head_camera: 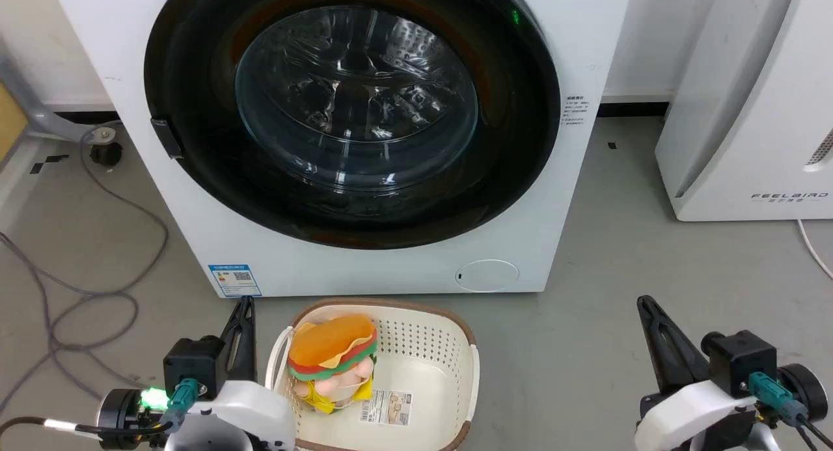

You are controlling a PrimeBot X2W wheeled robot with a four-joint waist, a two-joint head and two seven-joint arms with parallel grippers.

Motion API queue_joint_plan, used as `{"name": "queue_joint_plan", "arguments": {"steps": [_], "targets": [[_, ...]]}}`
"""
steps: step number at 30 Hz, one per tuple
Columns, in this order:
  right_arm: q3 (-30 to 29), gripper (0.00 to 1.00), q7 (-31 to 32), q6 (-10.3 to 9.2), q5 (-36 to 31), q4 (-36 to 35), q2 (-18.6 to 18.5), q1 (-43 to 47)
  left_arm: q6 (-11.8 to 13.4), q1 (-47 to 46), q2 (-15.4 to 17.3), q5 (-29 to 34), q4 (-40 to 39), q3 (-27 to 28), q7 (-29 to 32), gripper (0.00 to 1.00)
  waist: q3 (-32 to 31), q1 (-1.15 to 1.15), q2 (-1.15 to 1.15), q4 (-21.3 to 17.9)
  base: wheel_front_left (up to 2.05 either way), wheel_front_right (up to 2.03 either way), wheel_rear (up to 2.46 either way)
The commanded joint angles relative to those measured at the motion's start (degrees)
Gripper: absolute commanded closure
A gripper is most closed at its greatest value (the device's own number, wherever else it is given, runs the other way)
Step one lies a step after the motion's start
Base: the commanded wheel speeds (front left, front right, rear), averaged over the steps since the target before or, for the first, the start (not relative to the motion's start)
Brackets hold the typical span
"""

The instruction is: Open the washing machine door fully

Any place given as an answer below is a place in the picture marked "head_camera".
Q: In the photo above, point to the white air purifier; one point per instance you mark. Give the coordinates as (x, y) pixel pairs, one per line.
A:
(748, 112)

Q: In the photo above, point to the white laundry basket brown rim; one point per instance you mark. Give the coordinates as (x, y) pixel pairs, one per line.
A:
(429, 353)

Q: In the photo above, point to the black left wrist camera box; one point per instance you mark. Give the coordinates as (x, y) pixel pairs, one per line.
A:
(192, 366)

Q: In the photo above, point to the white barcode label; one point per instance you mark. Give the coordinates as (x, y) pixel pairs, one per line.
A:
(386, 407)

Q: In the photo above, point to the white front-load washing machine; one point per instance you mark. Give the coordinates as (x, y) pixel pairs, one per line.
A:
(364, 269)

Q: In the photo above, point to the white text sticker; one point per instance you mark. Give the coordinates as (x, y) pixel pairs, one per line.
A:
(576, 112)

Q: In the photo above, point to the grey metal frame leg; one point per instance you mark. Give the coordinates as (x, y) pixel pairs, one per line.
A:
(39, 116)

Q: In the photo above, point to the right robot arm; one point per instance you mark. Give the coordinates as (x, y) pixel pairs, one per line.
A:
(804, 389)

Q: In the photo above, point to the round white filter cover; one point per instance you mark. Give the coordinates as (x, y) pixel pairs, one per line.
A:
(487, 276)

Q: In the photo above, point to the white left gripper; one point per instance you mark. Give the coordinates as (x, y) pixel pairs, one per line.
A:
(250, 412)

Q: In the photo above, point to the black floor tape strip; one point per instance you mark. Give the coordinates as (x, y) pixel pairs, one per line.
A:
(49, 163)

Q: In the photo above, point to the yellow wooden board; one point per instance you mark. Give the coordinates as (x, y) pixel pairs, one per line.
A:
(10, 122)

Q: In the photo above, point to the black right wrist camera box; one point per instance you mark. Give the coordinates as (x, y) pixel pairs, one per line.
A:
(742, 363)

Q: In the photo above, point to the round black glass washer door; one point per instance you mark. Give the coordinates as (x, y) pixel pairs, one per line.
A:
(195, 177)

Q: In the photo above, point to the blue energy label sticker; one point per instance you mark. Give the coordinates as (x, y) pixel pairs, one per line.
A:
(235, 280)

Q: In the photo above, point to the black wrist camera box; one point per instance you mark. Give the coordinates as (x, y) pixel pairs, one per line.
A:
(192, 366)
(742, 363)

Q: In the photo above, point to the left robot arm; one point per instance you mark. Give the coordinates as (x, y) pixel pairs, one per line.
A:
(120, 417)

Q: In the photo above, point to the black caster wheel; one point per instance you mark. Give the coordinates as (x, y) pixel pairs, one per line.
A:
(105, 153)

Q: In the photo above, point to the hamburger plush doll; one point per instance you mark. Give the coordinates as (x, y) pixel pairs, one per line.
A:
(332, 353)

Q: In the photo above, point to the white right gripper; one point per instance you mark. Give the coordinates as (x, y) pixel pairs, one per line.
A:
(690, 412)

